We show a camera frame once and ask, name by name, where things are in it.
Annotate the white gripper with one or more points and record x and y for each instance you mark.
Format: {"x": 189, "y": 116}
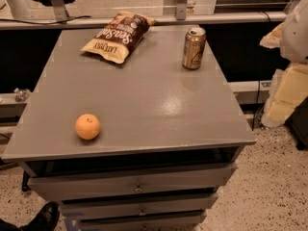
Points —
{"x": 295, "y": 38}

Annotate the orange fruit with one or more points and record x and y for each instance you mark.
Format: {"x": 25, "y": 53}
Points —
{"x": 87, "y": 126}

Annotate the gold orange drink can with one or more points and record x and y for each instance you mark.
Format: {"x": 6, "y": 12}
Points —
{"x": 194, "y": 46}

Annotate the grey drawer cabinet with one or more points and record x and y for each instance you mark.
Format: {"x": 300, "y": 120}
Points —
{"x": 153, "y": 113}

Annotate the brown sea salt chip bag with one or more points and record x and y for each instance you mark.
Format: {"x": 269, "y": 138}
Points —
{"x": 120, "y": 37}

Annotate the bottom grey drawer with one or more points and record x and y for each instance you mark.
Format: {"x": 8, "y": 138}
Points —
{"x": 142, "y": 223}

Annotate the grey drawer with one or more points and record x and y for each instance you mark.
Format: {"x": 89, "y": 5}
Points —
{"x": 148, "y": 180}
{"x": 141, "y": 206}
{"x": 142, "y": 223}

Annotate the middle grey drawer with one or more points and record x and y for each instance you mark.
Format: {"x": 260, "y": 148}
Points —
{"x": 141, "y": 206}

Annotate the small shiny metal object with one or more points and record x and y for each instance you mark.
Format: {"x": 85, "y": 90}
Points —
{"x": 21, "y": 95}

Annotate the top grey drawer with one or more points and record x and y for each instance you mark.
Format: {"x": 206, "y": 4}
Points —
{"x": 148, "y": 180}

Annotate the black shoe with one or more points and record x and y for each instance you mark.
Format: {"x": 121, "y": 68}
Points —
{"x": 45, "y": 220}

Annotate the grey metal rail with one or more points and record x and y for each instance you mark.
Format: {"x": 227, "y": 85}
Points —
{"x": 84, "y": 22}

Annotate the metal bracket post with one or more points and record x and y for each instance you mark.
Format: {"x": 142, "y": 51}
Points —
{"x": 181, "y": 9}

